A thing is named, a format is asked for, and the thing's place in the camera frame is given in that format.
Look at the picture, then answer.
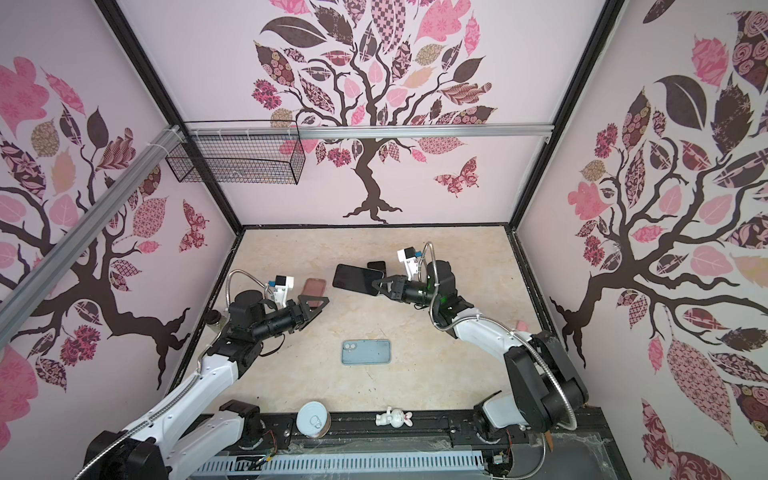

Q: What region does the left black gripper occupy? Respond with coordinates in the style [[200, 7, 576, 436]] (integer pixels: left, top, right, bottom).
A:
[[253, 295, 330, 341]]

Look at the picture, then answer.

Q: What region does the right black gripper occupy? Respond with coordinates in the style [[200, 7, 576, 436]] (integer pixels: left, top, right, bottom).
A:
[[375, 277, 442, 311]]

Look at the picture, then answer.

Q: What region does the black phone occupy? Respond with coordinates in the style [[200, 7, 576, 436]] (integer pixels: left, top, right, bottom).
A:
[[367, 260, 387, 272], [332, 264, 385, 296]]

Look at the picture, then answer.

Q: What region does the pink phone case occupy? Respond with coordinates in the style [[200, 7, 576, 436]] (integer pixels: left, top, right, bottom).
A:
[[301, 278, 326, 297]]

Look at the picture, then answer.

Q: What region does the light blue phone case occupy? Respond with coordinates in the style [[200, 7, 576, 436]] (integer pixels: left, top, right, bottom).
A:
[[341, 339, 392, 366]]

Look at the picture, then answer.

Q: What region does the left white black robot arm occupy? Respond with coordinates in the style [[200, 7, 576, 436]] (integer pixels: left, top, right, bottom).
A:
[[76, 276, 330, 479]]

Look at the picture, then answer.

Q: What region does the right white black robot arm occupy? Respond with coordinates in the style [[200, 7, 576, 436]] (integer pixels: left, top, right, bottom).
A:
[[371, 242, 588, 440]]

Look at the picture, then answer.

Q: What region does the white round can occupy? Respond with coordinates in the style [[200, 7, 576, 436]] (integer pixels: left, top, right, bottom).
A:
[[296, 401, 331, 439]]

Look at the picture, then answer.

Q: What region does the white rabbit figurine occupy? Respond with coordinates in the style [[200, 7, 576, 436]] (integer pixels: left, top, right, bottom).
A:
[[375, 407, 413, 428]]

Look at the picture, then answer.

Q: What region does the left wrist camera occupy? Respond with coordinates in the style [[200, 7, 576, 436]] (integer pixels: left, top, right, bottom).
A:
[[268, 275, 294, 309]]

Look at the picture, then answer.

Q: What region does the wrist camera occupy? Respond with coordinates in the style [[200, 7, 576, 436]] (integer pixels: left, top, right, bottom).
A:
[[397, 247, 423, 281], [268, 275, 294, 309]]

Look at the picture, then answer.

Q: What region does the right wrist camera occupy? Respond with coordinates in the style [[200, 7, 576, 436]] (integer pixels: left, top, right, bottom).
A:
[[397, 247, 423, 281]]

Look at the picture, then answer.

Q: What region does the white slotted cable duct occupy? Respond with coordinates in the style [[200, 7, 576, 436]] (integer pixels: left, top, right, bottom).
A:
[[190, 451, 485, 479]]

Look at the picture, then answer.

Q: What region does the black wire basket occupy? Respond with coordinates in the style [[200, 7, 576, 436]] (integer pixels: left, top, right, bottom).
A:
[[165, 120, 307, 185]]

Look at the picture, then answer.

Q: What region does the back aluminium rail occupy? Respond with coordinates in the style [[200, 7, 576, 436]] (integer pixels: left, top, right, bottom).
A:
[[187, 123, 554, 140]]

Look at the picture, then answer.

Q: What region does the aluminium rail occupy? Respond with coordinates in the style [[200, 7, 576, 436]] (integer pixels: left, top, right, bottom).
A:
[[1, 125, 183, 345], [187, 123, 554, 140]]

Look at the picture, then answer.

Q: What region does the left aluminium rail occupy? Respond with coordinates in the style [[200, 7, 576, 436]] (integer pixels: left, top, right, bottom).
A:
[[1, 125, 183, 345]]

